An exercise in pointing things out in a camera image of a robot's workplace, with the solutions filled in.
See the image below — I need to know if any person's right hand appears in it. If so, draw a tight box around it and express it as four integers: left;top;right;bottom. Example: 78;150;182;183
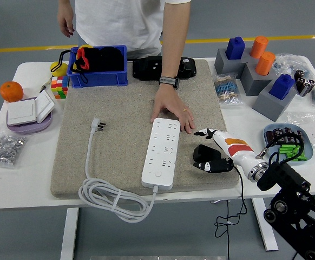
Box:
57;10;76;38

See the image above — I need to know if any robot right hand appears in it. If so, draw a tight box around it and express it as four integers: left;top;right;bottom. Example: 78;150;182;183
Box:
193;128;266;174

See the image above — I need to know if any person's left hand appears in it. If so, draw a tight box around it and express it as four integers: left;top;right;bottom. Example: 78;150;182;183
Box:
150;83;196;134

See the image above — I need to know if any black plug adapter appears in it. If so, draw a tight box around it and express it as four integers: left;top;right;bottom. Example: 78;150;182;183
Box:
193;144;223;165

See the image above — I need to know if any white power strip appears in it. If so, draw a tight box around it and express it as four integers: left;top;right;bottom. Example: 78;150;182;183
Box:
141;117;181;191

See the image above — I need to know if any grey wristwatch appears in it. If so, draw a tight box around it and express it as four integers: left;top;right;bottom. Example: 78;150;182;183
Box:
159;76;180;90

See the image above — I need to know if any dark brown capacitor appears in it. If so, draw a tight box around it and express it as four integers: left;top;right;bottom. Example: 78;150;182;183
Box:
283;127;295;144
273;128;285;144
265;131;276;147
292;129;306;145

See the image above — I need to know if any black electronic device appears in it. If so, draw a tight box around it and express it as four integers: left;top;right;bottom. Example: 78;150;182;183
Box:
132;55;198;81

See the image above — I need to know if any grey-brown mat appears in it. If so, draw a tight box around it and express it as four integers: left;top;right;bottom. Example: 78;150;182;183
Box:
50;58;240;200

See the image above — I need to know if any person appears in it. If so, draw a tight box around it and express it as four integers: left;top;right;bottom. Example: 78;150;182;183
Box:
74;0;166;60

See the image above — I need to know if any black pouch with orange trim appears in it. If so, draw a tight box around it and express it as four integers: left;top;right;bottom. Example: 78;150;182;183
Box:
73;46;126;83

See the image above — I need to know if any blue plastic bin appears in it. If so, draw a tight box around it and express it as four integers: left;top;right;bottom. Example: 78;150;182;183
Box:
66;44;128;89

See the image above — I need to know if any colourful puzzle cube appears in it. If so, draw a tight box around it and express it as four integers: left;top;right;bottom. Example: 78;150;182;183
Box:
50;75;69;100

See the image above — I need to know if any wide grey socket block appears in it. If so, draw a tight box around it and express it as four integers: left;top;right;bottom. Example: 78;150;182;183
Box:
214;48;255;79

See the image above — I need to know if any light blue plate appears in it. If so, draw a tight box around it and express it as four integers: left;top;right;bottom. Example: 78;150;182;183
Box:
262;123;314;165

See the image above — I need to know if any blue square peg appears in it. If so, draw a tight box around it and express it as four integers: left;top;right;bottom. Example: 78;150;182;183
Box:
268;74;295;100
226;36;246;60

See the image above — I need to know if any orange fruit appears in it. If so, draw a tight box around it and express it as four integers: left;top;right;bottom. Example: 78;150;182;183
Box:
0;81;24;103

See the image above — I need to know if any orange cylinder peg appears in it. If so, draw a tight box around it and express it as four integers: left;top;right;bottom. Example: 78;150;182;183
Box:
254;51;276;76
249;35;269;59

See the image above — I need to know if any large black cylinder capacitor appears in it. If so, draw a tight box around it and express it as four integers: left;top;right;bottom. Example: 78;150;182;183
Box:
298;77;311;95
294;69;306;93
303;79;315;98

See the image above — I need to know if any clear bag of blue parts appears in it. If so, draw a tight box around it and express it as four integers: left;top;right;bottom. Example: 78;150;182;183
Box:
273;53;314;82

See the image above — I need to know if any purple dish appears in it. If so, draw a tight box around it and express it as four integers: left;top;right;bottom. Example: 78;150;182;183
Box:
6;96;53;135

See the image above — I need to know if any bag of metal nuts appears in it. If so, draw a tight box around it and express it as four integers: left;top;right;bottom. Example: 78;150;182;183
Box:
0;131;28;169

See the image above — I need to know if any thin black adapter cord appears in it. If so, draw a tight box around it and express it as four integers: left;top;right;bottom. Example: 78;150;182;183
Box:
214;165;248;239

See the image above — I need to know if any yellow ball with black strap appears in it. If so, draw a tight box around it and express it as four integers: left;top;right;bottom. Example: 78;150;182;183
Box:
50;50;71;77

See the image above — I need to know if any white cord with plug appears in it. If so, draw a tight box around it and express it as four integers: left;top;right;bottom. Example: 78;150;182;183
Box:
78;117;161;223

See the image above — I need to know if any white wall switch panel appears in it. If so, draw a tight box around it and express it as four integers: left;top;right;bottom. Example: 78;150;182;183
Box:
35;90;56;123
6;99;38;126

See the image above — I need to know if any thin black hanging cable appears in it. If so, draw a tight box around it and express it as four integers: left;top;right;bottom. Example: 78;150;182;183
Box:
226;200;232;260

